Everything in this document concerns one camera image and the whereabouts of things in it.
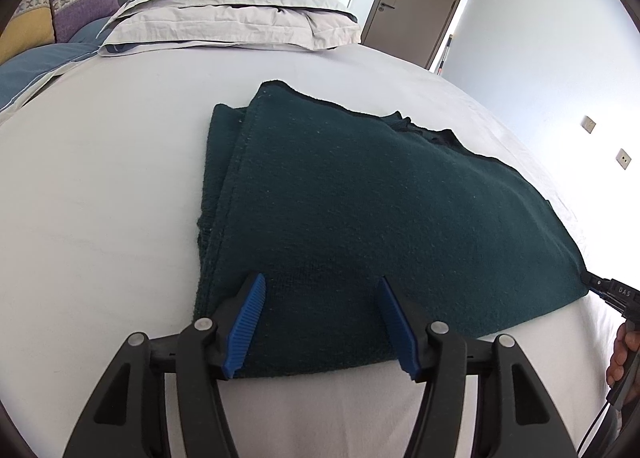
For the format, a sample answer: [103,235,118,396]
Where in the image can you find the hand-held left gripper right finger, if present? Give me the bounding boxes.
[376,278,576,458]

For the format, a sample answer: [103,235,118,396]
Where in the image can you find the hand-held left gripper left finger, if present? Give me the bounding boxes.
[62,273,267,458]

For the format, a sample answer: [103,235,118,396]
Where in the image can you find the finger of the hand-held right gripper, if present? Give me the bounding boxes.
[582,273,609,295]

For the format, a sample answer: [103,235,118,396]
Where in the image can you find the dark green sweater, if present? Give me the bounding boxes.
[195,80,590,381]

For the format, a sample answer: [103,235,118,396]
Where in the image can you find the person's right hand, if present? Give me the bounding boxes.
[606,322,633,387]

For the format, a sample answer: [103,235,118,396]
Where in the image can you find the thin stick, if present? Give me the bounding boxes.
[437,34,454,75]

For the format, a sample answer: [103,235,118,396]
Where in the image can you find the brown door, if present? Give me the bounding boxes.
[360,0,477,70]

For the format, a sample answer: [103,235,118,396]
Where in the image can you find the blue pillow with white trim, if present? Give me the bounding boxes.
[64,16,122,46]
[0,40,103,115]

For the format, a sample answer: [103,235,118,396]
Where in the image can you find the purple cushion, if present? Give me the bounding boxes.
[49,0,121,44]

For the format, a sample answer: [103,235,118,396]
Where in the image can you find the yellow cushion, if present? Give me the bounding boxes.
[0,0,57,66]

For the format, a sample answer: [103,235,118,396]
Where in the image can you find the black cable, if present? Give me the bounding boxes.
[575,402,624,458]

